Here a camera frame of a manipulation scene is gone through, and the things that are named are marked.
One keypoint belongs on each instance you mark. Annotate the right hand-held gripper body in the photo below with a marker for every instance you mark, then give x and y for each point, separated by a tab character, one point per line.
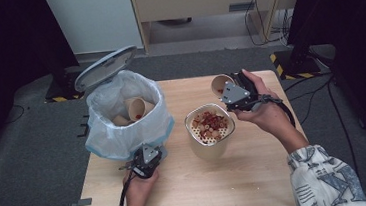
235	93

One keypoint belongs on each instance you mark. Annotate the light wooden desk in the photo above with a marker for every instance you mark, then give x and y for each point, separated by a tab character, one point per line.
195	0

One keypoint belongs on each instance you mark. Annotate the person's right hand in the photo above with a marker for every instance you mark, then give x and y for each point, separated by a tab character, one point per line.
269	115

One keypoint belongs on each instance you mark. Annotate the white grey lidded trash bin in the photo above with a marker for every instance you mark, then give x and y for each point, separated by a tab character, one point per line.
104	69

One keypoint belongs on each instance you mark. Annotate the black curtain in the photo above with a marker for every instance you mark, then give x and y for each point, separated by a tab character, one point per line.
5	48
351	18

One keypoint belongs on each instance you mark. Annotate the translucent plastic bin bag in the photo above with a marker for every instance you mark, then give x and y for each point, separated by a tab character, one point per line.
124	140

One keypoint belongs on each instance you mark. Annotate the brown paper cup with scraps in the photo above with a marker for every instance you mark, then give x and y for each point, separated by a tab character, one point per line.
138	107

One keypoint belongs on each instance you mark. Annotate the pile of food scraps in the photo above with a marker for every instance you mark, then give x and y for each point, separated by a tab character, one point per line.
210	123

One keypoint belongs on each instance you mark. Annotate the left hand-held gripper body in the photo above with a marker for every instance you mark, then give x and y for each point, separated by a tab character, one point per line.
150	152

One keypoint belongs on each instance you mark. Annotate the white cabinet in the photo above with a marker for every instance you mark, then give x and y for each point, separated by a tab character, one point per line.
96	20

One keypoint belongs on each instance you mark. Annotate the black stand with striped base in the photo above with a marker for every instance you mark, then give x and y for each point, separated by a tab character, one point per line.
66	89
296	66

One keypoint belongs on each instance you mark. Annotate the beige container with strainer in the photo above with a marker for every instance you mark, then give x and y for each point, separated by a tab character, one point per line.
208	149

